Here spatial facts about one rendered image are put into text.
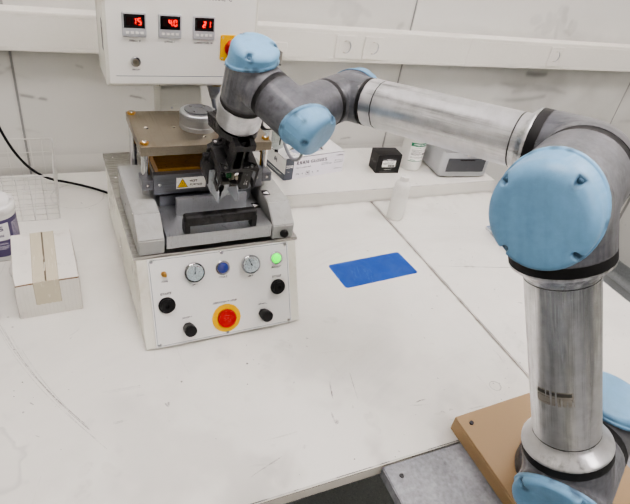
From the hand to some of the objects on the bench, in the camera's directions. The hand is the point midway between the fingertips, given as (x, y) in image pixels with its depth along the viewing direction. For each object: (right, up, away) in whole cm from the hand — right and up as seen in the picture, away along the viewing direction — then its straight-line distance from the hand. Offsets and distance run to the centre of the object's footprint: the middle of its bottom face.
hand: (218, 191), depth 106 cm
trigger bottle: (+53, +18, +84) cm, 100 cm away
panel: (+1, -30, +8) cm, 31 cm away
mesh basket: (-64, +2, +37) cm, 74 cm away
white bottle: (+44, -1, +62) cm, 76 cm away
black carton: (+43, +17, +78) cm, 91 cm away
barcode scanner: (-52, -22, +7) cm, 57 cm away
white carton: (+16, +16, +70) cm, 74 cm away
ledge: (+39, +14, +82) cm, 92 cm away
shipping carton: (-40, -20, +13) cm, 47 cm away
